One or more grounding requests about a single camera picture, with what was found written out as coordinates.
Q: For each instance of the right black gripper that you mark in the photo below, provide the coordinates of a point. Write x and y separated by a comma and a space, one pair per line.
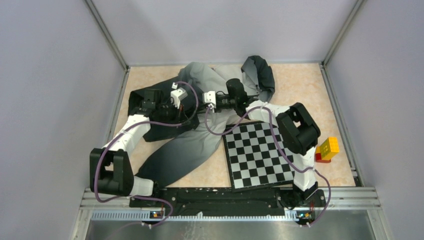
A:
217, 108

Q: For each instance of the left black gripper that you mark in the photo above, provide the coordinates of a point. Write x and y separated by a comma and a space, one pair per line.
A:
179, 116

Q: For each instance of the grey gradient zip jacket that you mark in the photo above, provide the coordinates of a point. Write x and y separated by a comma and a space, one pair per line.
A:
189, 148

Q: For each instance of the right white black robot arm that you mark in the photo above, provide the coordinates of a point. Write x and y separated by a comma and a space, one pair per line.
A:
277, 148

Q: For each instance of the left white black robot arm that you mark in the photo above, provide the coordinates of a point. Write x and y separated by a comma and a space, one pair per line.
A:
110, 167

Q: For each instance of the black white checkerboard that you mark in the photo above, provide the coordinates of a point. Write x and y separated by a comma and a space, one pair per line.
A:
253, 159

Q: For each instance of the red toy brick block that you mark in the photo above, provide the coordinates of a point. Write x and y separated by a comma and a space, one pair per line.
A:
318, 159

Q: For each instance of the yellow toy brick block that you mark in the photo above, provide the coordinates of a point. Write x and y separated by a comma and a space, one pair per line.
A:
329, 148

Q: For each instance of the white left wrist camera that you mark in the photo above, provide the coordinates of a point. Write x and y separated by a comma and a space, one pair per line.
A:
177, 95

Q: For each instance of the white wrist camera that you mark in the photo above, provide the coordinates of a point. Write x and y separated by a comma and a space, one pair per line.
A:
177, 95
209, 98

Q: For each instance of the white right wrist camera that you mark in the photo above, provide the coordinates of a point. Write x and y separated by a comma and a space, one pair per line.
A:
209, 98

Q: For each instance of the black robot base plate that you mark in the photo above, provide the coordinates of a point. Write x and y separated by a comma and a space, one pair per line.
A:
224, 202

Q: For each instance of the aluminium frame rail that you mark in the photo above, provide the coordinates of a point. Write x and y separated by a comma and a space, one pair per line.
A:
337, 199

